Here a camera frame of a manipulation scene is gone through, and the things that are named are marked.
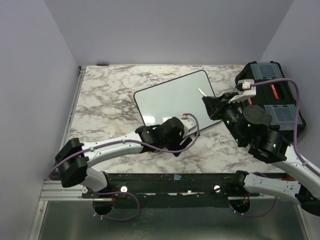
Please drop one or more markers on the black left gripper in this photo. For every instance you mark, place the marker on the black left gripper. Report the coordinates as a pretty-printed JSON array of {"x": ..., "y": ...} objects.
[{"x": 178, "y": 146}]

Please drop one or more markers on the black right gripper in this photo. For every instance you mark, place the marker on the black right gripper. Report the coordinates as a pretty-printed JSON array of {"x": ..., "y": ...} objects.
[{"x": 211, "y": 104}]

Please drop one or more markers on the white whiteboard with black frame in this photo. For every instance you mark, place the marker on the white whiteboard with black frame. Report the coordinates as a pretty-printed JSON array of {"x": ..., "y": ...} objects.
[{"x": 175, "y": 97}]

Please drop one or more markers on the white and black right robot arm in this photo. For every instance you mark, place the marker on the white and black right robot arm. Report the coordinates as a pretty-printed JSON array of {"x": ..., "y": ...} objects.
[{"x": 250, "y": 128}]

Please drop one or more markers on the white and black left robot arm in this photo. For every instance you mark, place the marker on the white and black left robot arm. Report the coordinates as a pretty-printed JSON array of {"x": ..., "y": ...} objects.
[{"x": 75, "y": 161}]

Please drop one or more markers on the blue tape piece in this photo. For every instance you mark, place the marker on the blue tape piece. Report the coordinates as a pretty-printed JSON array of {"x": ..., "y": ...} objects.
[{"x": 177, "y": 177}]

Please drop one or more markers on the black plastic toolbox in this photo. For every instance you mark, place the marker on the black plastic toolbox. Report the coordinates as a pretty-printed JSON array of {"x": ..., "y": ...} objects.
[{"x": 275, "y": 98}]

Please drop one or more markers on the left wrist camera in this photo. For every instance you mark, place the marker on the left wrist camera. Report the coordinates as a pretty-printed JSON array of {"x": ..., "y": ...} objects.
[{"x": 189, "y": 125}]

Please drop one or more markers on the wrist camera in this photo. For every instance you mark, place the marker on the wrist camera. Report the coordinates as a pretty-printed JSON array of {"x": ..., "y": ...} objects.
[
  {"x": 189, "y": 125},
  {"x": 245, "y": 91}
]

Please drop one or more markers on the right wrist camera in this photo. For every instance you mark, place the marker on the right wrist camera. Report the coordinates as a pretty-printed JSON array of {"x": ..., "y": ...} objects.
[{"x": 245, "y": 91}]

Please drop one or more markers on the small dark wall clip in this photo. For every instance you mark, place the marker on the small dark wall clip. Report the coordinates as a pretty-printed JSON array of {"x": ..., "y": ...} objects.
[{"x": 102, "y": 64}]

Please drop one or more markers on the aluminium frame profile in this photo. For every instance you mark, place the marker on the aluminium frame profile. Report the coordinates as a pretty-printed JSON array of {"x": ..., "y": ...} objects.
[{"x": 42, "y": 204}]

